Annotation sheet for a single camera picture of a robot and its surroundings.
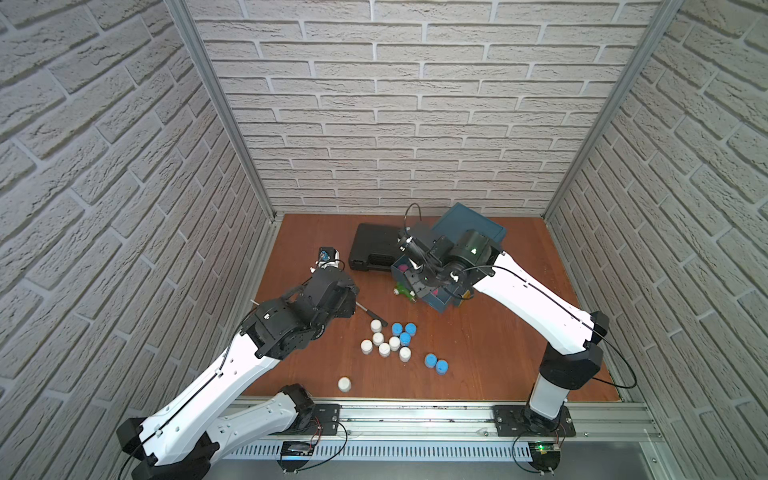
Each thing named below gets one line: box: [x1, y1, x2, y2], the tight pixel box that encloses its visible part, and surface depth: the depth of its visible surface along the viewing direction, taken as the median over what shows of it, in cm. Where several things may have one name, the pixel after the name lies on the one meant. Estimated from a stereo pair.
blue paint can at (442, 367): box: [436, 359, 449, 376], surface depth 82 cm
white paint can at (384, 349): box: [378, 342, 391, 357], surface depth 85 cm
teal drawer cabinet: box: [432, 202, 506, 244], surface depth 91 cm
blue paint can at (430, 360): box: [424, 353, 438, 369], surface depth 83 cm
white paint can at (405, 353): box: [398, 345, 413, 363], surface depth 85 cm
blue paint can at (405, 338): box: [399, 331, 412, 347], surface depth 87 cm
